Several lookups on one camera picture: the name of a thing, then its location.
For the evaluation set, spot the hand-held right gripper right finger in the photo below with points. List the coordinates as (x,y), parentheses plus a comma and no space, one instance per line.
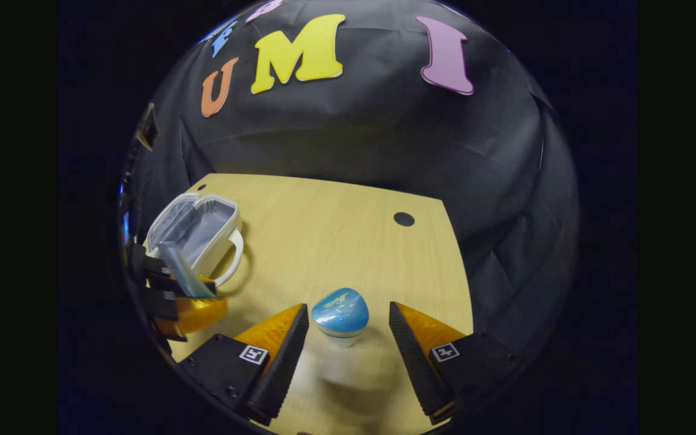
(414,362)

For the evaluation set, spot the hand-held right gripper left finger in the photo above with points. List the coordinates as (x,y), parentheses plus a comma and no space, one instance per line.
(284,368)

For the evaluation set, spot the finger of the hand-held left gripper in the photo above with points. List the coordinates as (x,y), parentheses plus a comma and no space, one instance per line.
(148,272)
(197,311)

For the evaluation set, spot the white and blue cream tube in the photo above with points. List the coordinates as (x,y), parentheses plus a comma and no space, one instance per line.
(182,272)

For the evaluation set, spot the white suitcase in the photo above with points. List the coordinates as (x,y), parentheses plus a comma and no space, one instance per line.
(203,223)

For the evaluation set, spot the blue glass lotion bottle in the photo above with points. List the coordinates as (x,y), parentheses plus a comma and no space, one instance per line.
(339,311)

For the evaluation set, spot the brown framed wall object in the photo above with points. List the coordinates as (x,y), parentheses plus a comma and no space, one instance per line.
(146,128)

